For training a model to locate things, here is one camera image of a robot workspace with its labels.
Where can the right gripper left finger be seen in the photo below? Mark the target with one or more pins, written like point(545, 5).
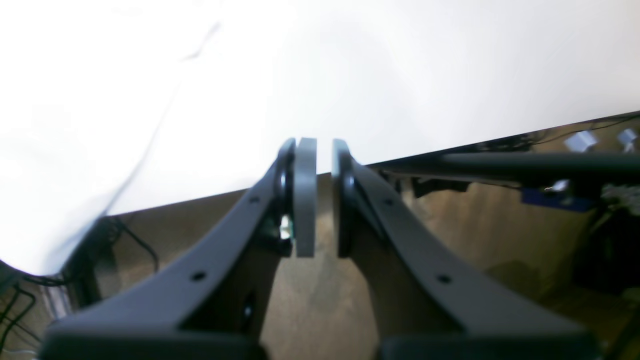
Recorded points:
point(209, 304)

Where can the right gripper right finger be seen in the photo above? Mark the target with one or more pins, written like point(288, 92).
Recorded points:
point(429, 304)

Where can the white T-shirt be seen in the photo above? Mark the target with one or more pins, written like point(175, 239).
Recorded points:
point(87, 84)

